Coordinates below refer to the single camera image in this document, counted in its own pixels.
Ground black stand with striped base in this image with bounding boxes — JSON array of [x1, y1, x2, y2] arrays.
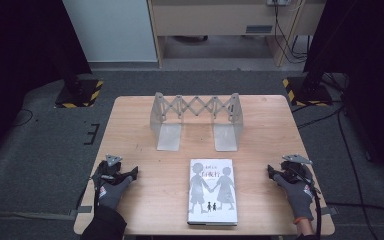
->
[[48, 0, 105, 110], [281, 0, 334, 108]]

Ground grey and white hardcover book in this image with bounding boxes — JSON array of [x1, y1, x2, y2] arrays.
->
[[186, 158, 239, 227]]

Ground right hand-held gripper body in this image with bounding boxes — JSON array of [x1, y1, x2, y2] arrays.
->
[[274, 153, 315, 185]]

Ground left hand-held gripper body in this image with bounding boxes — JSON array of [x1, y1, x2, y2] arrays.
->
[[92, 153, 125, 188]]

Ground black looped floor cable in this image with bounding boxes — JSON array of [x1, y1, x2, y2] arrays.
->
[[11, 108, 35, 128]]

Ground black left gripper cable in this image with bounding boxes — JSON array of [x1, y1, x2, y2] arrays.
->
[[75, 175, 100, 212]]

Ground grey tape strip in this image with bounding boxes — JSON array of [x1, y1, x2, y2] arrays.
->
[[69, 205, 94, 218], [319, 206, 339, 216]]

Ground dark curtain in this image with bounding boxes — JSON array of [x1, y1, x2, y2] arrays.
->
[[0, 0, 93, 174], [303, 0, 384, 193]]

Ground person's right hand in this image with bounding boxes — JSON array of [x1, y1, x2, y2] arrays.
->
[[272, 173, 316, 225]]

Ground long black floor cable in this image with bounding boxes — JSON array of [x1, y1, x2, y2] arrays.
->
[[337, 108, 380, 240]]

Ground white panel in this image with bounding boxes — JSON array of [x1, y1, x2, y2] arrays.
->
[[61, 0, 158, 64]]

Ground person's left hand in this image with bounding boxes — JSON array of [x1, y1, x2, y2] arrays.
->
[[96, 175, 134, 211]]

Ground beige wooden cabinet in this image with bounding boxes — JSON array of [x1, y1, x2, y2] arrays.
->
[[146, 0, 328, 69]]

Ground black hanging cables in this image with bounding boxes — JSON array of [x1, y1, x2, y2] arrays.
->
[[272, 0, 311, 65]]

